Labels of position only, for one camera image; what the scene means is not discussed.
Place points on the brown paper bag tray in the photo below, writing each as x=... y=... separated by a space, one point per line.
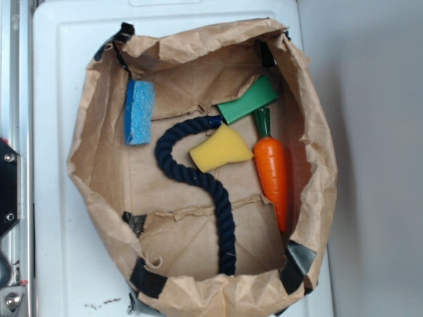
x=162 y=234

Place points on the yellow sponge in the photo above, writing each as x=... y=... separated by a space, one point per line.
x=224 y=146

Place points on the orange toy carrot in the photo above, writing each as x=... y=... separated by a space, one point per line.
x=270 y=163

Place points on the green rectangular block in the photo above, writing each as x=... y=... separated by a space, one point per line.
x=259 y=95

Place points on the blue sponge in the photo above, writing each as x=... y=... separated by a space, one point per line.
x=138 y=111

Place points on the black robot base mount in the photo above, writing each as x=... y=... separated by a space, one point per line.
x=10 y=188

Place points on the aluminium frame rail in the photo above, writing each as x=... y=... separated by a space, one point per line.
x=18 y=287

